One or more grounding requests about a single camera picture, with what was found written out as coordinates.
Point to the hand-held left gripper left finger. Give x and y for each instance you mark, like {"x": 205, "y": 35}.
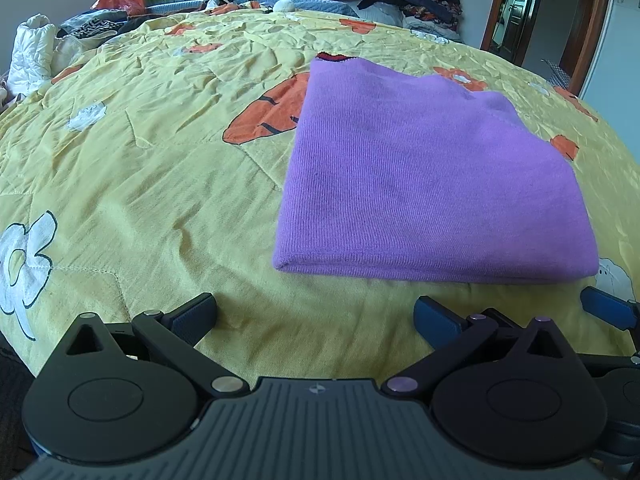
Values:
{"x": 192, "y": 317}

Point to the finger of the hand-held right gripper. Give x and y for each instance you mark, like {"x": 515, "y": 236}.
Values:
{"x": 607, "y": 307}

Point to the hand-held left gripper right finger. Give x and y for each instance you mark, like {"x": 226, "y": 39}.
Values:
{"x": 437, "y": 320}

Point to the purple knit sweater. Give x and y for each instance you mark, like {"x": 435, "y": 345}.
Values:
{"x": 425, "y": 185}

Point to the striped dark clothes heap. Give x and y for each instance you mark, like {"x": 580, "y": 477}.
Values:
{"x": 95, "y": 25}

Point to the yellow flower print quilt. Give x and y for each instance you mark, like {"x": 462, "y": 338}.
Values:
{"x": 150, "y": 185}

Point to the checkered cloth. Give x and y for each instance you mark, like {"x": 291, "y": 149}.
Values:
{"x": 559, "y": 75}

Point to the white puffy jacket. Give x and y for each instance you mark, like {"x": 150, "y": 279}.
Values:
{"x": 32, "y": 45}

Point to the white plush toy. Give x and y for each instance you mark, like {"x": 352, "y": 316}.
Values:
{"x": 284, "y": 6}

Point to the blue-grey quilted blanket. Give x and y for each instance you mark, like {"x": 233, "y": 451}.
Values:
{"x": 325, "y": 6}

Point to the wooden door frame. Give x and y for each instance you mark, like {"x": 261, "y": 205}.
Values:
{"x": 595, "y": 25}

